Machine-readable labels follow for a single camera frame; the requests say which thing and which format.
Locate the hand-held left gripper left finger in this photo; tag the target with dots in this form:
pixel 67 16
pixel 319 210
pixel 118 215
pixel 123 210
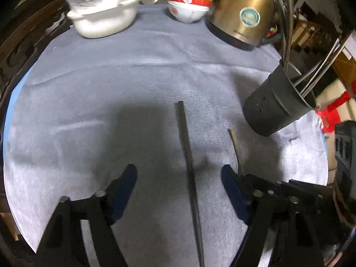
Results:
pixel 125 192

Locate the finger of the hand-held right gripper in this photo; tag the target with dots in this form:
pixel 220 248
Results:
pixel 308 190

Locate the white bowl with red logo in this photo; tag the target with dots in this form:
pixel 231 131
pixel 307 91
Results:
pixel 186 14

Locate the cardboard box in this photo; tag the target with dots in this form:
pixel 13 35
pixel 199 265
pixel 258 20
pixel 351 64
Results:
pixel 346 64

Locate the gold electric kettle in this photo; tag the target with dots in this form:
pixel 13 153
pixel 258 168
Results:
pixel 239 5

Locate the red plastic stool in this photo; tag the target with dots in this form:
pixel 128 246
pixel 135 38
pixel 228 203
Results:
pixel 333 111

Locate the stainless steel utensil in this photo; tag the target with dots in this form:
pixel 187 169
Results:
pixel 279 19
pixel 319 66
pixel 325 73
pixel 289 11

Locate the blue table mat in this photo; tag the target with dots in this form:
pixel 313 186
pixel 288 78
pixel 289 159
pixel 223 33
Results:
pixel 19 89

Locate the grey towel cloth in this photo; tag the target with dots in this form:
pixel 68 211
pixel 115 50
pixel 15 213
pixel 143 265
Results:
pixel 111 89

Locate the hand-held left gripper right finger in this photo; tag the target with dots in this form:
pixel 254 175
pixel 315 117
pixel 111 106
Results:
pixel 233 197

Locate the grey perforated utensil holder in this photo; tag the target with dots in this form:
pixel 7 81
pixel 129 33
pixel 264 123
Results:
pixel 272 108

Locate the dark grey chopstick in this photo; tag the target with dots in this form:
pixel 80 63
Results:
pixel 189 167

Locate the brown wooden chair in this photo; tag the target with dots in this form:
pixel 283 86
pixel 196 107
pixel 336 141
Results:
pixel 308 30

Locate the brown wooden chopstick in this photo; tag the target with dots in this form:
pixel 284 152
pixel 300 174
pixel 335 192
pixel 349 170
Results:
pixel 236 147

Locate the white ceramic dish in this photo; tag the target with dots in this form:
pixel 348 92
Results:
pixel 105 25

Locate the carved wooden table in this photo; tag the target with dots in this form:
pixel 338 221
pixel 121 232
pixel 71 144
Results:
pixel 16 47

